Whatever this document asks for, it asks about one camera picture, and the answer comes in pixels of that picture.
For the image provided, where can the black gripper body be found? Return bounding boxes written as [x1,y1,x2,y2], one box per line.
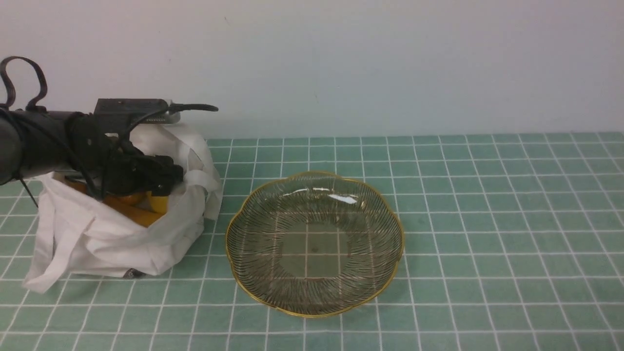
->
[68,113,184,198]

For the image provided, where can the white cloth tote bag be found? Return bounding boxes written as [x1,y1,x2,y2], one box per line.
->
[22,123,223,293]

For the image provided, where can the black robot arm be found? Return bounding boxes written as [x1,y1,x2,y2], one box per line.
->
[0,108,184,200]

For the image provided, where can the orange fruit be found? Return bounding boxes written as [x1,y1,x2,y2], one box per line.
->
[117,193,145,206]

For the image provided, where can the yellow banana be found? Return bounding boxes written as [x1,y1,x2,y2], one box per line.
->
[61,179,163,228]

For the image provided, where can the yellow lemon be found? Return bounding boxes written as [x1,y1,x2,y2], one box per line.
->
[146,192,169,214]

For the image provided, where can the clear glass gold-rimmed bowl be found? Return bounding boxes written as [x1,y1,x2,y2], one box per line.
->
[224,171,404,318]

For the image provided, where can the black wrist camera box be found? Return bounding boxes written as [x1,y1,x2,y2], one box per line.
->
[93,98,181,134]

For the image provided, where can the black cable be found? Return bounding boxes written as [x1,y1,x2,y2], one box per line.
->
[0,56,48,113]

